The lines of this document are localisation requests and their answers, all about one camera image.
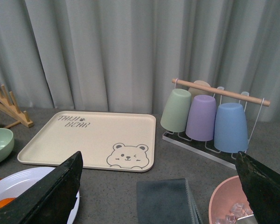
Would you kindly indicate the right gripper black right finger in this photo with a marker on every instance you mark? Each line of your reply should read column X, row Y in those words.
column 261, row 186

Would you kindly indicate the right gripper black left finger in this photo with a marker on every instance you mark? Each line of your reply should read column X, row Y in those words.
column 50, row 200

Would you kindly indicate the white round plate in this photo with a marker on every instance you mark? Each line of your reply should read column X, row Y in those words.
column 16, row 184

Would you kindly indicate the orange mandarin fruit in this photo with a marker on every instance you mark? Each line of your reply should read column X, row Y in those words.
column 6, row 201

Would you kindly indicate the ice cubes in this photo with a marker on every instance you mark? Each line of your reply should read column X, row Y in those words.
column 236, row 211

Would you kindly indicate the pink bowl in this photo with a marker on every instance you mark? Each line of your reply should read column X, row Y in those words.
column 224, row 196

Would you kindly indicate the blue plastic cup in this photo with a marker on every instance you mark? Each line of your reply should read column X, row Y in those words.
column 230, row 133

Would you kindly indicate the green bowl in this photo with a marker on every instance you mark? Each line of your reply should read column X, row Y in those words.
column 6, row 143

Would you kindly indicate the beige bear tray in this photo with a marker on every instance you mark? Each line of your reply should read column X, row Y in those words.
column 107, row 141

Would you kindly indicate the purple plastic cup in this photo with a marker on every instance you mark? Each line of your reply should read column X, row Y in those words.
column 201, row 118

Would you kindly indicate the dark grey folded cloth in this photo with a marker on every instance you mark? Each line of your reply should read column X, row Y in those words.
column 166, row 202

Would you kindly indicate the wooden dish rack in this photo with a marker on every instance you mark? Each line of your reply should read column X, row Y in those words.
column 9, row 106

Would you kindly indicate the beige plastic cup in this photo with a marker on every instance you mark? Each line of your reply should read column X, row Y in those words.
column 194, row 92

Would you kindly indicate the green plastic cup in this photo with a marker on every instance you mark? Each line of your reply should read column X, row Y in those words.
column 175, row 114

